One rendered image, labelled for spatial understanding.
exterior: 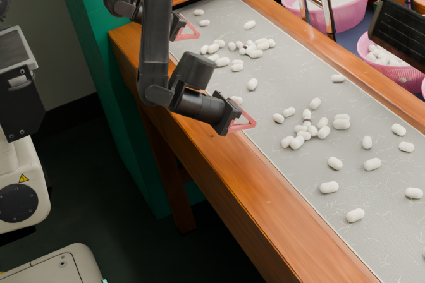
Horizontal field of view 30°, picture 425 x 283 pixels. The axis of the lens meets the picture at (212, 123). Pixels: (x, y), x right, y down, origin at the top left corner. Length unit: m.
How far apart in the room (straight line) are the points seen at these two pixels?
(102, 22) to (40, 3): 0.97
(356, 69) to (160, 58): 0.57
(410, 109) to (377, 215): 0.32
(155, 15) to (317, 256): 0.55
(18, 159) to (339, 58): 0.81
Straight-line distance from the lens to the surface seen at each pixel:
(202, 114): 1.62
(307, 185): 1.62
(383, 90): 1.84
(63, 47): 3.50
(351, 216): 1.50
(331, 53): 2.03
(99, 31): 2.48
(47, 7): 3.43
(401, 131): 1.71
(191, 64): 1.59
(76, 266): 2.37
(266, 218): 1.52
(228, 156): 1.71
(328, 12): 2.09
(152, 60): 1.56
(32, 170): 1.85
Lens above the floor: 1.71
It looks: 31 degrees down
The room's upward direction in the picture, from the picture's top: 15 degrees counter-clockwise
